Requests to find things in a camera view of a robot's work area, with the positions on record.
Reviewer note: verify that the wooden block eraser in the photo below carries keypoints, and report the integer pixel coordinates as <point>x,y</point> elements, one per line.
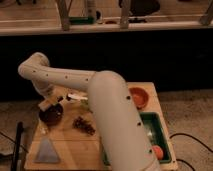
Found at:
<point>48,102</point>

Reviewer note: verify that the dark purple bowl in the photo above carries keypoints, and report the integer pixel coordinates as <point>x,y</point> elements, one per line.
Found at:
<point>52,116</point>

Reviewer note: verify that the orange ball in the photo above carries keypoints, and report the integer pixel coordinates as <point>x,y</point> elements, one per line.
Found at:
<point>158,151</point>

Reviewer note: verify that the black pole stand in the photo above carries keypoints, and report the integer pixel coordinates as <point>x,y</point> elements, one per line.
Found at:
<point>19,131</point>

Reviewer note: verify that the grey triangular cloth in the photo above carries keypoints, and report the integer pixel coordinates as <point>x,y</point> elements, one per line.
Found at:
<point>46,152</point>

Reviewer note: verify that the brown grape bunch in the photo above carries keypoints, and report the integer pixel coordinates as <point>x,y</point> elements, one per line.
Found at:
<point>83,125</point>

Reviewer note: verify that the orange bowl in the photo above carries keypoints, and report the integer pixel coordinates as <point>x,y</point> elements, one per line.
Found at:
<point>140,97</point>

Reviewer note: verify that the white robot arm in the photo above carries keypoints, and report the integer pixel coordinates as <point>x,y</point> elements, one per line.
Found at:
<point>107,91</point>

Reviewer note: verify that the green plastic tray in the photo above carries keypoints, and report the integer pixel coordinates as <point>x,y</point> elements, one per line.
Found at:
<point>156,135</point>

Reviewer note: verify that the small green block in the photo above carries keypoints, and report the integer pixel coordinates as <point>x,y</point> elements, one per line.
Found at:
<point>85,105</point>

